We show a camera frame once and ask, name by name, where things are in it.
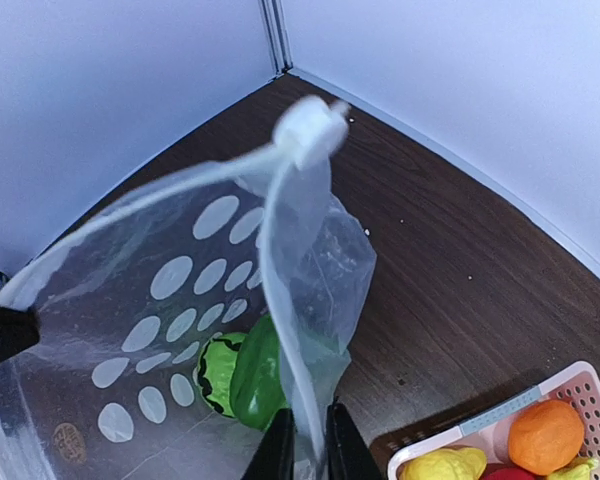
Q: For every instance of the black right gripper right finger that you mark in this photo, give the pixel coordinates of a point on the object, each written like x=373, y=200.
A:
x=348, y=457

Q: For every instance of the yellow toy lemon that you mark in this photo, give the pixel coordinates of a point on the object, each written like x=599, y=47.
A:
x=446, y=463

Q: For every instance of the red toy apple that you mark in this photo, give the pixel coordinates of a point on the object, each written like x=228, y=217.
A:
x=505, y=472

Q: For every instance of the left aluminium corner post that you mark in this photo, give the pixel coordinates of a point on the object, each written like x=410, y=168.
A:
x=275, y=27

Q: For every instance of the clear polka dot zip bag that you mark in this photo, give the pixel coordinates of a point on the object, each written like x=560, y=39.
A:
x=126, y=304

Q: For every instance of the yellow toy banana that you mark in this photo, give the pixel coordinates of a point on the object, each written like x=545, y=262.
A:
x=579, y=469

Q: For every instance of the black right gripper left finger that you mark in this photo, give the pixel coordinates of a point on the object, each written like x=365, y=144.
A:
x=274, y=458

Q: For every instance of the green striped toy watermelon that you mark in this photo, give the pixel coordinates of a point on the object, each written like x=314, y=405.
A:
x=215, y=368

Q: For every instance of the green toy bell pepper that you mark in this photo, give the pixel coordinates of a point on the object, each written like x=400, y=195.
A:
x=256, y=393

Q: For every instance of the pink perforated plastic basket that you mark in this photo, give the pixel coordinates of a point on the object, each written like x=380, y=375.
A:
x=578, y=384

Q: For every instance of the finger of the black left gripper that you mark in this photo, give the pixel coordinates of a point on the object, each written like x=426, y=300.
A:
x=19, y=330

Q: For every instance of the orange toy fruit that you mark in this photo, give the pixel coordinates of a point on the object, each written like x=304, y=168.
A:
x=545, y=437

